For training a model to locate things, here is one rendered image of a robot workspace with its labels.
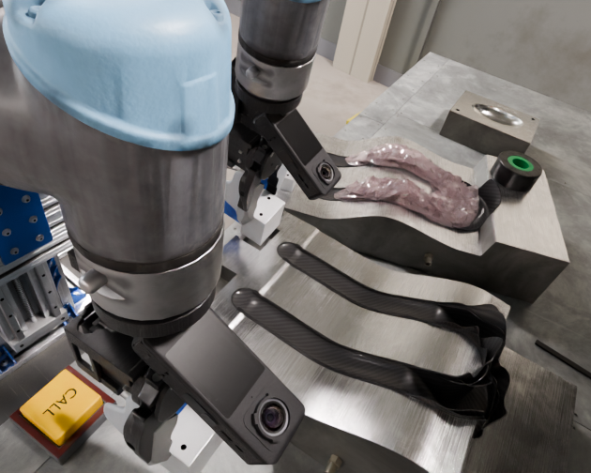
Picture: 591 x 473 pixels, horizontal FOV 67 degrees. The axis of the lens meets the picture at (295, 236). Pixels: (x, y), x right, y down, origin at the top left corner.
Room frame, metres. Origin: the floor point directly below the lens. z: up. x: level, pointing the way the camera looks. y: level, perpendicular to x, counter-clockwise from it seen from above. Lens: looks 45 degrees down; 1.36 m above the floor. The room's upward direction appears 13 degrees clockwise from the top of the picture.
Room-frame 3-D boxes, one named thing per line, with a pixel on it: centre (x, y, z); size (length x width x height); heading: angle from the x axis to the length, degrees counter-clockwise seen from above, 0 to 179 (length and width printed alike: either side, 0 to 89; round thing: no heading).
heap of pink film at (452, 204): (0.68, -0.19, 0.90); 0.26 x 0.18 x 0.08; 85
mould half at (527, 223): (0.68, -0.19, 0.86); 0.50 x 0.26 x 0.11; 85
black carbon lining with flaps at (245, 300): (0.33, -0.12, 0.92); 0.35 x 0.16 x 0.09; 68
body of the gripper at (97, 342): (0.16, 0.08, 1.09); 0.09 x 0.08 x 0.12; 68
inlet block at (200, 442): (0.16, 0.09, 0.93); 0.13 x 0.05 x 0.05; 68
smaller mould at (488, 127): (1.07, -0.42, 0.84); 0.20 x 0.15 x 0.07; 68
